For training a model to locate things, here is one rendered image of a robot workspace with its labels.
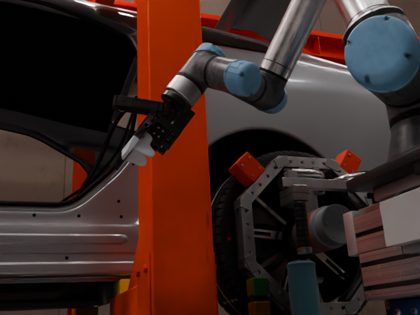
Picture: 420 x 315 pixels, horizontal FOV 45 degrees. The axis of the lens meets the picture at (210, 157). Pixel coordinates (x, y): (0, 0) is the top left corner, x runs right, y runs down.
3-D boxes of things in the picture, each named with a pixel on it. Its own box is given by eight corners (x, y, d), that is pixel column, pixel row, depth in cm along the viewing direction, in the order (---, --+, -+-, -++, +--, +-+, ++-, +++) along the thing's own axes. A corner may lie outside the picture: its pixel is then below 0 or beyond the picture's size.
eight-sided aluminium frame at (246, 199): (384, 313, 176) (360, 165, 194) (396, 312, 171) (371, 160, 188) (240, 320, 159) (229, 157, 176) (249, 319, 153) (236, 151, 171)
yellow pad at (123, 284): (152, 296, 181) (152, 282, 183) (161, 293, 169) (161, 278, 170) (113, 297, 177) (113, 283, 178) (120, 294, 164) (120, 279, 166)
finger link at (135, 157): (132, 182, 116) (155, 152, 113) (111, 166, 115) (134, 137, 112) (135, 177, 119) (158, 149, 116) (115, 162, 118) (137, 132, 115)
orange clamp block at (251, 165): (257, 175, 179) (239, 157, 179) (266, 169, 172) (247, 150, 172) (245, 188, 176) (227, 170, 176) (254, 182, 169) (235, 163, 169)
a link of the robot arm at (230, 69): (276, 74, 112) (239, 67, 119) (247, 55, 104) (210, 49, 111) (264, 107, 112) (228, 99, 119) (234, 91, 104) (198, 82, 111)
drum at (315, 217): (326, 255, 177) (321, 216, 181) (362, 245, 158) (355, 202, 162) (290, 255, 172) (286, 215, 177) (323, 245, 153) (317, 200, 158)
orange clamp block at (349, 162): (342, 183, 190) (350, 165, 194) (354, 177, 183) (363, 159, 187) (327, 172, 189) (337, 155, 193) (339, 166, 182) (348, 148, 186)
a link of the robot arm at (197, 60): (221, 42, 113) (195, 37, 118) (194, 77, 110) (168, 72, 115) (235, 66, 118) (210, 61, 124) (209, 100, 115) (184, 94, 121)
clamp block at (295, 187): (294, 207, 156) (292, 191, 158) (309, 200, 148) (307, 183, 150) (280, 207, 155) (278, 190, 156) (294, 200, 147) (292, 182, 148)
